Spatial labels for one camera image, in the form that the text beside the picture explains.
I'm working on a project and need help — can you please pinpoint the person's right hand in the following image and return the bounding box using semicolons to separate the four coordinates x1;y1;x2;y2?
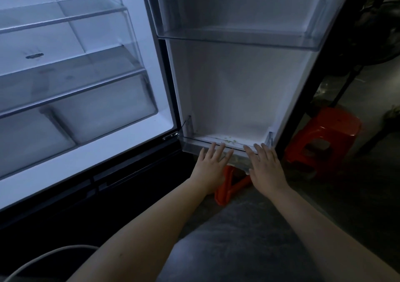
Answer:
243;143;290;198

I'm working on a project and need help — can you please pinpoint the person's left hand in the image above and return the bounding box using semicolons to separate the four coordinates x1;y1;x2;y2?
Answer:
189;142;234;195

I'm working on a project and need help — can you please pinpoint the black refrigerator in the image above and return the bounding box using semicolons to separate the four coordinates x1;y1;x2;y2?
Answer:
0;0;380;282

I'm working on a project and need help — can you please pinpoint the person's left forearm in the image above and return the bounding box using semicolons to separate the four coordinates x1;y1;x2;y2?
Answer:
67;178;210;282

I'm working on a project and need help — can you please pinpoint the person's right forearm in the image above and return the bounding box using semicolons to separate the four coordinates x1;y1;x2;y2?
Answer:
267;185;400;282

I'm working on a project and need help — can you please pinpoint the shallow clear door bin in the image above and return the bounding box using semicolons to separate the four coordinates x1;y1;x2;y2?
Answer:
178;115;275;167

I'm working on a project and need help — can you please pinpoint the red plastic stool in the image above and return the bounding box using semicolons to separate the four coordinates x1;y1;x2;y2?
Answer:
283;106;363;179

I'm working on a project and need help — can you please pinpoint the deep clear door bin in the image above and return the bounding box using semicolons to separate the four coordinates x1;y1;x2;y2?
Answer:
146;0;352;52

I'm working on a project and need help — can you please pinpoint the black standing fan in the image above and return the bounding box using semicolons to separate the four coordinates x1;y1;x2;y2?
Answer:
330;0;400;108

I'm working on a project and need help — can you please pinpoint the white cable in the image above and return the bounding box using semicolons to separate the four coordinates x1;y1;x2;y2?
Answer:
3;244;99;282

